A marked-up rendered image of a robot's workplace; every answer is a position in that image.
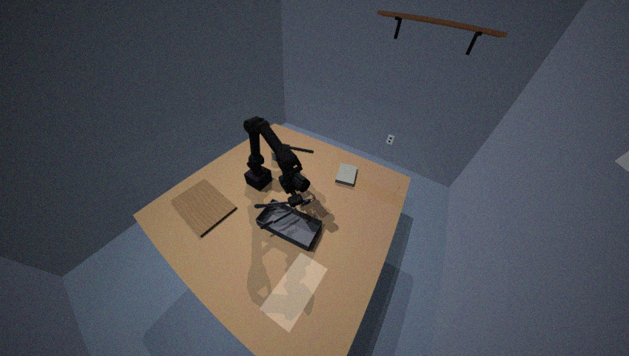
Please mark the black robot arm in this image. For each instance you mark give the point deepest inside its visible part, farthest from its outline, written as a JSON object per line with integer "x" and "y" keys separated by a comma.
{"x": 286, "y": 159}

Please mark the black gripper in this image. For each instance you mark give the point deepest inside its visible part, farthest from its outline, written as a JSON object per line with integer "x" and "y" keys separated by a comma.
{"x": 295, "y": 199}

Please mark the dark grey roasting tin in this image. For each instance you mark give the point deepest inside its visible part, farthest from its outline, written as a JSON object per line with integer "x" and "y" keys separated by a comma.
{"x": 297, "y": 228}

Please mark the wooden board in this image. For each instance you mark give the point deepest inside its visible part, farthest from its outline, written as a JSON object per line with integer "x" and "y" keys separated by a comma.
{"x": 203, "y": 206}

